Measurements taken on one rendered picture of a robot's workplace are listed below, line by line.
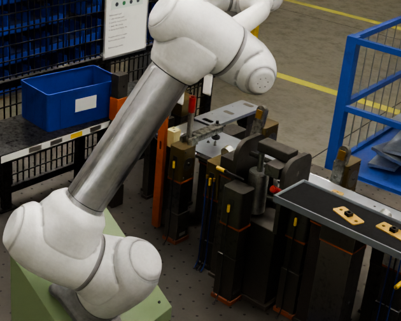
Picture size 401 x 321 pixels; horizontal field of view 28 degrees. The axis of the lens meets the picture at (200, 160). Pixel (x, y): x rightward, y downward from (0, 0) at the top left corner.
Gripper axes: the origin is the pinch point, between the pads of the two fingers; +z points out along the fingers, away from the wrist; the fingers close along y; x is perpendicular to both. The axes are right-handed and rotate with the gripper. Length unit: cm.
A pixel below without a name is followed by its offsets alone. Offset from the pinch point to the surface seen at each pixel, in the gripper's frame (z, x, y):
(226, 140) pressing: 21.5, 0.2, 20.3
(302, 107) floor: 121, 136, 289
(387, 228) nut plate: 5, -80, -18
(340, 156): 14, -40, 27
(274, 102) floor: 121, 155, 281
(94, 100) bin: 11.3, 35.2, -9.0
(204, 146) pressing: 21.6, 2.0, 10.6
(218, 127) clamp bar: 14.3, -1.2, 12.7
